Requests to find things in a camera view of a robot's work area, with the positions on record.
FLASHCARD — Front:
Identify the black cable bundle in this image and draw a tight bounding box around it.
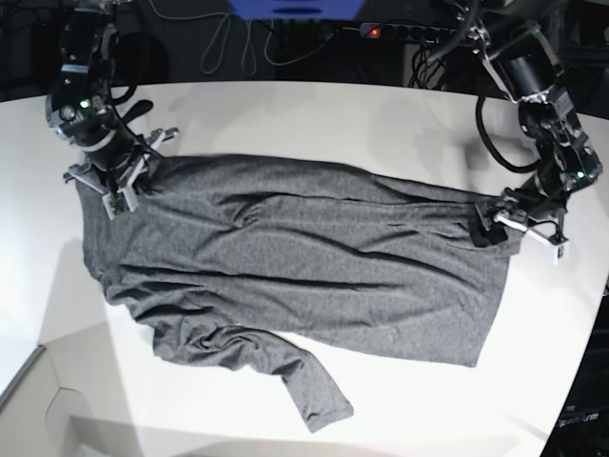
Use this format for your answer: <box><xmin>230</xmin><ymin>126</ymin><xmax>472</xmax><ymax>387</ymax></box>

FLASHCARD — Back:
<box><xmin>408</xmin><ymin>40</ymin><xmax>451</xmax><ymax>89</ymax></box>

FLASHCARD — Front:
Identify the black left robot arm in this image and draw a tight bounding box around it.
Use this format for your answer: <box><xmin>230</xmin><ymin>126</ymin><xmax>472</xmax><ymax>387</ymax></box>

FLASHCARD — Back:
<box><xmin>429</xmin><ymin>1</ymin><xmax>603</xmax><ymax>263</ymax></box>

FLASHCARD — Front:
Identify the white power strip red switch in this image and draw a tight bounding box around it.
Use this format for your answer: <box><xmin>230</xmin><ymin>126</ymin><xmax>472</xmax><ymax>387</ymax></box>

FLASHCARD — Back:
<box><xmin>359</xmin><ymin>23</ymin><xmax>457</xmax><ymax>44</ymax></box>

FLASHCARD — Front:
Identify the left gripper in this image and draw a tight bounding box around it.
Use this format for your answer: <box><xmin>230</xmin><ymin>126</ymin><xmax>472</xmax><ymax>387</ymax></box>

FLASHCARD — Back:
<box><xmin>475</xmin><ymin>188</ymin><xmax>570</xmax><ymax>265</ymax></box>

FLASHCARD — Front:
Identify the grey t-shirt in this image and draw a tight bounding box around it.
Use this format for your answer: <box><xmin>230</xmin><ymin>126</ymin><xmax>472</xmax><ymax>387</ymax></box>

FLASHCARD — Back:
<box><xmin>76</xmin><ymin>155</ymin><xmax>521</xmax><ymax>432</ymax></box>

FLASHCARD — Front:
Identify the white cardboard box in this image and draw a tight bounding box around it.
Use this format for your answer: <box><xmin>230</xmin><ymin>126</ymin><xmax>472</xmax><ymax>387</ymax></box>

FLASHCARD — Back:
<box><xmin>1</xmin><ymin>347</ymin><xmax>98</xmax><ymax>456</ymax></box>

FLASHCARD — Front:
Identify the blue box at top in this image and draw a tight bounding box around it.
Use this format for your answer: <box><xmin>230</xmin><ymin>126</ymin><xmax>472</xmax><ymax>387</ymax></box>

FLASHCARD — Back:
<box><xmin>229</xmin><ymin>0</ymin><xmax>364</xmax><ymax>20</ymax></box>

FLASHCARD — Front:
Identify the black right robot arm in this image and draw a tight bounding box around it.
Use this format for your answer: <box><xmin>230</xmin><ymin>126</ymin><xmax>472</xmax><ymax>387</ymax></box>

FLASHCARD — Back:
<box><xmin>46</xmin><ymin>1</ymin><xmax>179</xmax><ymax>219</ymax></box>

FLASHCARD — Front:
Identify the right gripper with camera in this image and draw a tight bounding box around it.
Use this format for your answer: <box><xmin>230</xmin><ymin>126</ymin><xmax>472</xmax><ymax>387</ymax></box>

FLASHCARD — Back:
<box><xmin>63</xmin><ymin>128</ymin><xmax>179</xmax><ymax>220</ymax></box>

